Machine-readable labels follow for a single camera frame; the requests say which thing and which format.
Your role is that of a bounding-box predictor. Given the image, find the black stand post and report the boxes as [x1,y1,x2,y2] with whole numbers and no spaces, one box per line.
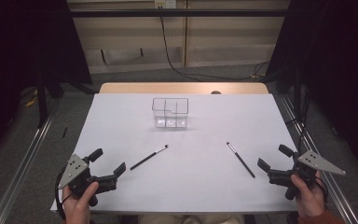
[36,73,49,129]
[293,66,303,119]

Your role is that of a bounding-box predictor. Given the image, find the black makeup brush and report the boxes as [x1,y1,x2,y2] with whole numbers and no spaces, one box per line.
[130,144,170,171]

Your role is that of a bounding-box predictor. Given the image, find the metal floor rail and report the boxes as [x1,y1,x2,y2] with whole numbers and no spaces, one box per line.
[0,102,62,224]
[280,95,358,224]

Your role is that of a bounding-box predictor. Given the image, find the long black floor cable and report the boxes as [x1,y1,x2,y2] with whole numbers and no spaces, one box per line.
[159,16,271,82]

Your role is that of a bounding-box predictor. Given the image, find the black pen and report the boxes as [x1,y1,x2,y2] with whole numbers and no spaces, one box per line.
[226,141,256,179]

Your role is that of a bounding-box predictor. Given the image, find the white table mat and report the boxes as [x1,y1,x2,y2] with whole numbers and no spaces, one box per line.
[49,92,299,215]

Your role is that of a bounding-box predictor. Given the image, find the white wall socket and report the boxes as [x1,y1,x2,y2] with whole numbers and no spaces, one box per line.
[154,0,177,9]

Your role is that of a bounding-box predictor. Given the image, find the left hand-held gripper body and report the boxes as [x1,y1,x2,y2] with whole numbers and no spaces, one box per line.
[57,153,118,207]

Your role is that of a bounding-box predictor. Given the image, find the black curtain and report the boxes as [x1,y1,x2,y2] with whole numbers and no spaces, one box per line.
[265,0,358,181]
[0,0,92,166]

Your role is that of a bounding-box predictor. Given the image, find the person's left hand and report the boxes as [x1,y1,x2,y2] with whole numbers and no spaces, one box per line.
[62,181,101,224]

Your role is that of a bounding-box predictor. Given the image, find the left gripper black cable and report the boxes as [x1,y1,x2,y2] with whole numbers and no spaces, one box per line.
[54,167,73,220]

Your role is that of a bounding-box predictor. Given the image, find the person's right hand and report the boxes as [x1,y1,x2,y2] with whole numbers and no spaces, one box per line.
[290,171,327,218]

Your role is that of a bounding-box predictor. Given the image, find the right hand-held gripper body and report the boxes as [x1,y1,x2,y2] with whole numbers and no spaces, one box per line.
[267,150,347,201]

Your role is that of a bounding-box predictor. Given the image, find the black horizontal bar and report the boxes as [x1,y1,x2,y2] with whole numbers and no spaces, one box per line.
[69,8,290,18]

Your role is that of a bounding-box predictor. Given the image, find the clear plastic organizer box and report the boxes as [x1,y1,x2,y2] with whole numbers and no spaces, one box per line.
[151,97,190,130]

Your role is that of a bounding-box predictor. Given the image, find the black stand cables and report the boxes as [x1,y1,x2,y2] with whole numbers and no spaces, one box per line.
[285,90,311,153]

